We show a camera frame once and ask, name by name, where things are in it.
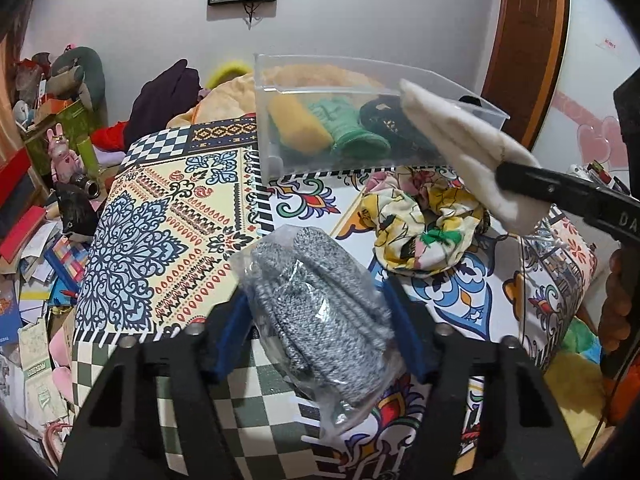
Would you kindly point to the patterned printed blanket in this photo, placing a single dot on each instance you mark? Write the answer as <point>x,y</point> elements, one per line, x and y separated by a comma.
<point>170,220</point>

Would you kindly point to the person's right hand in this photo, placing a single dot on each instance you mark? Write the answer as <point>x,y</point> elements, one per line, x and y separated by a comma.
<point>616,305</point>

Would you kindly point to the white cloth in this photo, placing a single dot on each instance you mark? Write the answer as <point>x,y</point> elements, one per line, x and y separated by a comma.
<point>470,160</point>

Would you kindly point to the bagged grey knit socks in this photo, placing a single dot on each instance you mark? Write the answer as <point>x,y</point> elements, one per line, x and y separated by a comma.
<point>315,310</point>

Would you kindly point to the pink heart wall sticker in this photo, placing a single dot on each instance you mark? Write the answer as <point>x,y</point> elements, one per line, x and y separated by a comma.
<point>600,137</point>

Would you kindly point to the yellow rolled cloth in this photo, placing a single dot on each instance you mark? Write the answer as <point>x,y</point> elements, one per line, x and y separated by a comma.
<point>297,125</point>

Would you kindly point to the brown wooden door frame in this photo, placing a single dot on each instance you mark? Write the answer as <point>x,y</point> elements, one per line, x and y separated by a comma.
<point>525,50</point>

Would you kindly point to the green cylinder tube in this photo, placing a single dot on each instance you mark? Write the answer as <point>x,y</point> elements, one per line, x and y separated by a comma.
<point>89,156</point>

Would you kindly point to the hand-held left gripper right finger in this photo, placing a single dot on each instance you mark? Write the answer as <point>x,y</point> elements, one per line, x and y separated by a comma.
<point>406,332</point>

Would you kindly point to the floral yellow cloth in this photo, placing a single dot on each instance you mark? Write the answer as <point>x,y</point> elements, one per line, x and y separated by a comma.
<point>415,230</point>

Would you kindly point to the clear plastic storage box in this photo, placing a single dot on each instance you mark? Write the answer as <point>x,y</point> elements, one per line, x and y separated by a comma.
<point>280,160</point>

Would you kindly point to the dark purple garment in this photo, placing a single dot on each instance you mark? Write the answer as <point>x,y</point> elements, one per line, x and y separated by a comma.
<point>160,100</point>

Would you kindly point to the yellow-green plush cushion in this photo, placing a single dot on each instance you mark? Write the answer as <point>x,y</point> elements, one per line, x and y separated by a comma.
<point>575,380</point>

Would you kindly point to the pink rabbit figure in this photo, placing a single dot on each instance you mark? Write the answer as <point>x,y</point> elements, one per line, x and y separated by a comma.
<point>64,155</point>

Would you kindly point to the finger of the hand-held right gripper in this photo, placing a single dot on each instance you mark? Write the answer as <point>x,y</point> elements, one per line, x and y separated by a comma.
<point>547,185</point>

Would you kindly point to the green cardboard box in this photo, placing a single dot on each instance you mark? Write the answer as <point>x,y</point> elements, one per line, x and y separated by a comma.
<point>60,125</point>

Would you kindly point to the yellow plush blanket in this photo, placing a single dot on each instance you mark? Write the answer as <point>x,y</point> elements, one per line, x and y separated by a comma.
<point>230,100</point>

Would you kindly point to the green rolled cloth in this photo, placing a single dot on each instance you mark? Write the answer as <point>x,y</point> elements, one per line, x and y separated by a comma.
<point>352,132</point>

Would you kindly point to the black rolled cloth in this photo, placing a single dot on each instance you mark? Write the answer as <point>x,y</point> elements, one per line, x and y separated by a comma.
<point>387,120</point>

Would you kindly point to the red box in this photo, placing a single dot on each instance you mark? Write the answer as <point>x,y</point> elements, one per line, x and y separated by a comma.
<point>12,180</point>

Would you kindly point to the red cloth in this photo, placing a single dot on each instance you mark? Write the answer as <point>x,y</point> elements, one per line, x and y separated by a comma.
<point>111,137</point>

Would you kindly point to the yellow-green fuzzy headband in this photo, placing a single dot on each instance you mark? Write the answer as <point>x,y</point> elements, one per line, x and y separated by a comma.
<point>226,71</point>

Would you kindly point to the pile of books and papers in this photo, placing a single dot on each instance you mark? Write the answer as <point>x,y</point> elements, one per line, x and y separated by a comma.
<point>35,285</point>

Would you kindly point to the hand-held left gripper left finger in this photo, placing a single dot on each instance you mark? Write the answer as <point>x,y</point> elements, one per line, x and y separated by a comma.
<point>231,336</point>

